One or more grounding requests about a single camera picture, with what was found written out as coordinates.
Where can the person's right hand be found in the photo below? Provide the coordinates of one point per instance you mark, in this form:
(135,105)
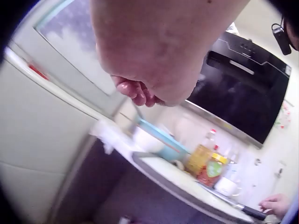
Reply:
(278,205)

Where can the person's left hand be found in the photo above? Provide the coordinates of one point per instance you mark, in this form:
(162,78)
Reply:
(149,46)

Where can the person's right fingers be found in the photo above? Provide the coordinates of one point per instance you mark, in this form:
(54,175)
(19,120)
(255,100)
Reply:
(267,205)

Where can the person's left fingers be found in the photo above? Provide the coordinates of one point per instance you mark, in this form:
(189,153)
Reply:
(137,92)

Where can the white mug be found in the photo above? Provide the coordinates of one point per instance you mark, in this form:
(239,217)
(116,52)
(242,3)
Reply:
(226,187)

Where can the white bowl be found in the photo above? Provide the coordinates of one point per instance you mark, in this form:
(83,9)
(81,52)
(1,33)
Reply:
(147,142)

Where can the white plastic bag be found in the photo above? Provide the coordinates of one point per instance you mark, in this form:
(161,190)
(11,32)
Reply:
(106,135)

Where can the light blue bowl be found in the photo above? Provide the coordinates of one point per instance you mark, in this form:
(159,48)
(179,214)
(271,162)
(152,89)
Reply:
(168,147)

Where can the red sauce jar yellow lid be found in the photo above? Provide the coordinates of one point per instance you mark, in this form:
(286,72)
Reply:
(210,170)

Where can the clear bottle red cap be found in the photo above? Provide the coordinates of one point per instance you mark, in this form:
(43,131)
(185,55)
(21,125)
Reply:
(216,147)

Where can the yellow cooking oil bottle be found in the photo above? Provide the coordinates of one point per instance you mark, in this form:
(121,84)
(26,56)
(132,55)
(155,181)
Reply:
(201,156)

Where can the window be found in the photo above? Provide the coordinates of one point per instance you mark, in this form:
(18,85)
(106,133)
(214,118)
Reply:
(70,37)

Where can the black range hood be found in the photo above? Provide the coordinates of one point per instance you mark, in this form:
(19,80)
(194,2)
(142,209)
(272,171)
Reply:
(243,91)

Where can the white door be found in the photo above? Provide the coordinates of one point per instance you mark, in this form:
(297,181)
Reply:
(35,116)

